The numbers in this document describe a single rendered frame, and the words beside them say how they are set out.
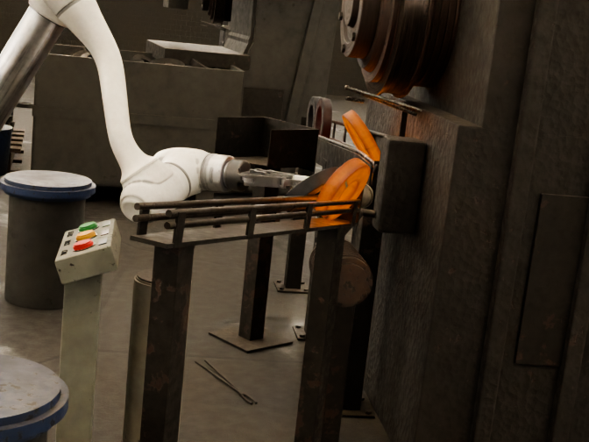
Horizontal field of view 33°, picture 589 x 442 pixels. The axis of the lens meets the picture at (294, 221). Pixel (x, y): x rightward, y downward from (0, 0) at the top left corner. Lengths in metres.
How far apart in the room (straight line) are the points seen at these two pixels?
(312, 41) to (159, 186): 3.42
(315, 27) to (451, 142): 3.34
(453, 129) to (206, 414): 1.03
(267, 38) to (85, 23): 3.21
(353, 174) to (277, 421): 0.83
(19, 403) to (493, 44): 1.29
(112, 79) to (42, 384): 0.88
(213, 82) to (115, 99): 2.71
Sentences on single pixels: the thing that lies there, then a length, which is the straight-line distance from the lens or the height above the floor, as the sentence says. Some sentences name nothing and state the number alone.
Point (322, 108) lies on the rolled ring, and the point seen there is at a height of 0.75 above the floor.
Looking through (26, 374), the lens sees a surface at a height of 0.43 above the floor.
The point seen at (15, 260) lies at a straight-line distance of 3.50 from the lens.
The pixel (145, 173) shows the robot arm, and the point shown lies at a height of 0.69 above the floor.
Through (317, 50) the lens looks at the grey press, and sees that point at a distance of 5.66.
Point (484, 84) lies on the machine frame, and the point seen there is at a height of 0.97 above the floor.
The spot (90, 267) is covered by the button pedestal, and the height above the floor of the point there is 0.57.
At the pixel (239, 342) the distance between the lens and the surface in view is 3.28.
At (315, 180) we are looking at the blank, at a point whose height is 0.72.
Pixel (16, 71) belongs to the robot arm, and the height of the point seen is 0.86.
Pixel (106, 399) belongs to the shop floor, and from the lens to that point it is 2.81.
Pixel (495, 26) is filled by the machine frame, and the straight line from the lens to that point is 2.32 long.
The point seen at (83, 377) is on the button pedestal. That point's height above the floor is 0.32.
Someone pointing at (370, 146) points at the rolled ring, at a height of 0.74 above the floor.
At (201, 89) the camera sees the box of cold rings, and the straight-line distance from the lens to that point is 5.05.
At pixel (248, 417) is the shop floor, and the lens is 2.76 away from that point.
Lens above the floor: 1.10
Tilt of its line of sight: 12 degrees down
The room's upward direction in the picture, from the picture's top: 6 degrees clockwise
